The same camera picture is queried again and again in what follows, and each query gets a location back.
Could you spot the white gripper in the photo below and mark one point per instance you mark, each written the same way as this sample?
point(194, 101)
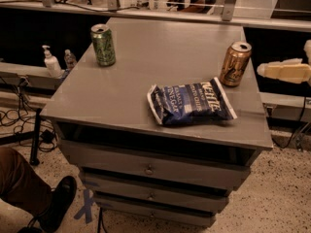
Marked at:
point(285, 72)

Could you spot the orange soda can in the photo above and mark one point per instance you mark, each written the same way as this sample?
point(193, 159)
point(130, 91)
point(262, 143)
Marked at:
point(235, 63)

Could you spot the blue chip bag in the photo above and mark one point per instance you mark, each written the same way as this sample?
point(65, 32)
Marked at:
point(190, 103)

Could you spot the green soda can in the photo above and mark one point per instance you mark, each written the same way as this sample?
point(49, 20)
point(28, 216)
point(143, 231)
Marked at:
point(102, 40)

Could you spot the grey drawer cabinet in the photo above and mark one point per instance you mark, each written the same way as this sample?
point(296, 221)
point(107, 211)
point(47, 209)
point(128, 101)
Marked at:
point(131, 162)

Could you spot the small clear bottle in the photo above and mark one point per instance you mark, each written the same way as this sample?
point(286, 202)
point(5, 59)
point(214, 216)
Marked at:
point(70, 59)

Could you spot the white pump bottle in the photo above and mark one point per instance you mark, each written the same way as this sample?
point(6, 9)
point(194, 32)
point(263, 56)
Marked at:
point(51, 63)

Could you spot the black shoe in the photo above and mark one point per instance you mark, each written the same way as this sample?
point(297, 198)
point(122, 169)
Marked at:
point(62, 198)

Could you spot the brown trouser leg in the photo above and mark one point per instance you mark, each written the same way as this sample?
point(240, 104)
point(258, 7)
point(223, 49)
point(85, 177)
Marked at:
point(20, 186)

